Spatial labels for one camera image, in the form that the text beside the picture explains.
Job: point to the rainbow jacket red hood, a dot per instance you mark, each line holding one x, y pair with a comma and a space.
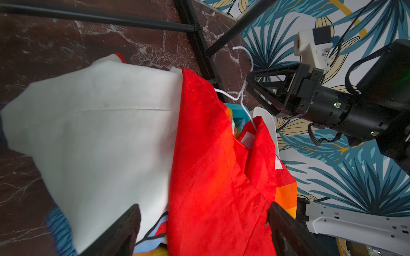
113, 135

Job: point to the rainbow striped jacket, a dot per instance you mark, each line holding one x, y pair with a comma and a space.
61, 233

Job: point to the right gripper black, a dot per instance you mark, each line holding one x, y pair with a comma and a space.
291, 91

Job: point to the white wire hanger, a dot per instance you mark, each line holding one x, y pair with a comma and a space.
240, 96

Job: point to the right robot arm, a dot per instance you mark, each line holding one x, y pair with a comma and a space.
373, 118

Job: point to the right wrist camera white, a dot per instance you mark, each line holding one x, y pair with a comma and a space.
313, 45

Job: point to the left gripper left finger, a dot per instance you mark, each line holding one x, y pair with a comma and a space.
120, 238

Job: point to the teal plastic basket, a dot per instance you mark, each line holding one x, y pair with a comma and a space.
238, 116

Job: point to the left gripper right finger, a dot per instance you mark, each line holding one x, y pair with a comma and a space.
289, 237

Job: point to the white plastic tray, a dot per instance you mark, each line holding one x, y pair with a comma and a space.
269, 120

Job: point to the black clothes rack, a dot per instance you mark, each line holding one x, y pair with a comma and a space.
189, 24

